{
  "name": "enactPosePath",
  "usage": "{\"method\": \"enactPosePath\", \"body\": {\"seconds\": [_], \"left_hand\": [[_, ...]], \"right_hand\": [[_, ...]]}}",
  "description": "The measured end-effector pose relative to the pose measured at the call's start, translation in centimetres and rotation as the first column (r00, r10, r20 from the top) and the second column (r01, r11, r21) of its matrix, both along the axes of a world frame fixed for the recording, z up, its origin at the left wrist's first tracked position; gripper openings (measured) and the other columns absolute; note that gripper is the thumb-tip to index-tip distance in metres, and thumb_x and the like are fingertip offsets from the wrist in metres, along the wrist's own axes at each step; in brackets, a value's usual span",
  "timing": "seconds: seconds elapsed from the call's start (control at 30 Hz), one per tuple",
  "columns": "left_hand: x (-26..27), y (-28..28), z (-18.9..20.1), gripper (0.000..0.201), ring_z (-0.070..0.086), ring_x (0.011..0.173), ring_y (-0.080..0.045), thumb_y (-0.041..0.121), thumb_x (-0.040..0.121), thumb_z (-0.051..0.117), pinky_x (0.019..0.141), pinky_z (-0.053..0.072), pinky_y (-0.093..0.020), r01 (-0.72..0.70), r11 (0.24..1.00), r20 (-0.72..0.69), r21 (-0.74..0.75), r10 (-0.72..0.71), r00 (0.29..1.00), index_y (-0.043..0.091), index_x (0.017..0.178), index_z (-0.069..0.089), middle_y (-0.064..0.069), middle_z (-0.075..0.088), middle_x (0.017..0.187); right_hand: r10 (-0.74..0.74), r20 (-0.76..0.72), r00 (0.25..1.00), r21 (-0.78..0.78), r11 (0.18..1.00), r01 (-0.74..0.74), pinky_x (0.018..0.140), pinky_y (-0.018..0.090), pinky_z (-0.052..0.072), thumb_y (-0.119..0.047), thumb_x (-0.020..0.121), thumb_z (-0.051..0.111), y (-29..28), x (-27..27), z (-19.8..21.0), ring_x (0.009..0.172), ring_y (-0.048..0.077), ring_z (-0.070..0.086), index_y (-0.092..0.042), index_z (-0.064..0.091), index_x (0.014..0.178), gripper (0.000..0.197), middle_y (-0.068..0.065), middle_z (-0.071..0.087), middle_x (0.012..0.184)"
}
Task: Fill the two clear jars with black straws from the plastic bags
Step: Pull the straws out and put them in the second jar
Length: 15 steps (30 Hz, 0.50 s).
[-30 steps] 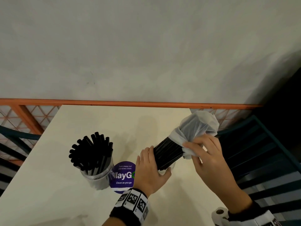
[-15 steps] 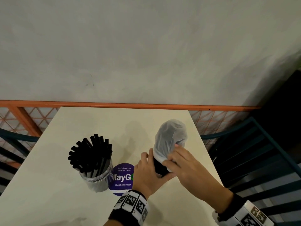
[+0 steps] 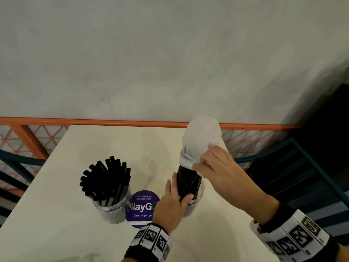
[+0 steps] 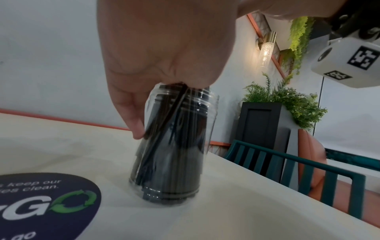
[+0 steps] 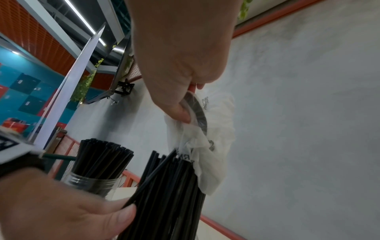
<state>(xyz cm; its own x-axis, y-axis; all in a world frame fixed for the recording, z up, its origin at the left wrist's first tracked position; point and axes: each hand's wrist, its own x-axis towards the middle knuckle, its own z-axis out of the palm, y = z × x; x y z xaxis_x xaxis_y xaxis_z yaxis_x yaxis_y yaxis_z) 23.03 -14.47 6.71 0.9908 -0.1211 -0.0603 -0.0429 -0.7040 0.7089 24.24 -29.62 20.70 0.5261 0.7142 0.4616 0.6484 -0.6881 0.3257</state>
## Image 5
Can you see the person's left hand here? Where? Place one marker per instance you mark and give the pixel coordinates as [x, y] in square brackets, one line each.
[53, 211]

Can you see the person's right hand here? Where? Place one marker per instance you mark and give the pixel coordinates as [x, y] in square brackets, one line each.
[181, 46]

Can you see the white plastic bag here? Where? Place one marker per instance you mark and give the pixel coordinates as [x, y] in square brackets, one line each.
[218, 131]

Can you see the single black straw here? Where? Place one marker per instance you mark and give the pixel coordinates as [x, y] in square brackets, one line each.
[150, 179]

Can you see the bundle of black straws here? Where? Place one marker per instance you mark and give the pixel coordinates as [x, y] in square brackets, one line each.
[175, 199]

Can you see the clear plastic jar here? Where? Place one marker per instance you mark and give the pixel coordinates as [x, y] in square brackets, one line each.
[95, 185]

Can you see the dark green stick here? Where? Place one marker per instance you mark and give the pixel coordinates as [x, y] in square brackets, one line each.
[61, 156]

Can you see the orange mesh railing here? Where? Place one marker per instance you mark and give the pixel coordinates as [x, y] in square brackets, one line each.
[66, 147]

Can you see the black straws standing in jar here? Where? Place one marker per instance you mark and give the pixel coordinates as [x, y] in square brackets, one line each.
[101, 157]

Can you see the white wrist-worn tracker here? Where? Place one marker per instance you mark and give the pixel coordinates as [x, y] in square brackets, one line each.
[14, 150]

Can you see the green hanging plant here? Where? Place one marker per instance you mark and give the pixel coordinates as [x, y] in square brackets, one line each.
[245, 8]
[84, 86]

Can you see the red crate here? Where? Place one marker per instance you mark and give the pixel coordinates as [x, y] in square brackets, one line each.
[16, 125]

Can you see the long ceiling light strip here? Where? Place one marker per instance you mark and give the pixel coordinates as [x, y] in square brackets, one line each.
[84, 22]

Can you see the white slanted panel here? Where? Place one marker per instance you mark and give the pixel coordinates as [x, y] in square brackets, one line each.
[71, 86]

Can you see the teal and red lockers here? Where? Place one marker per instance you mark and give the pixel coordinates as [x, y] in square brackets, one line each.
[26, 91]

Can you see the wall-mounted flat monitor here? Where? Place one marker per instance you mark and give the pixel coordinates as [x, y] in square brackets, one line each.
[118, 68]

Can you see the black monitor wall bracket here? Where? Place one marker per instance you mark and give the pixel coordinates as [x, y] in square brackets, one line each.
[125, 87]

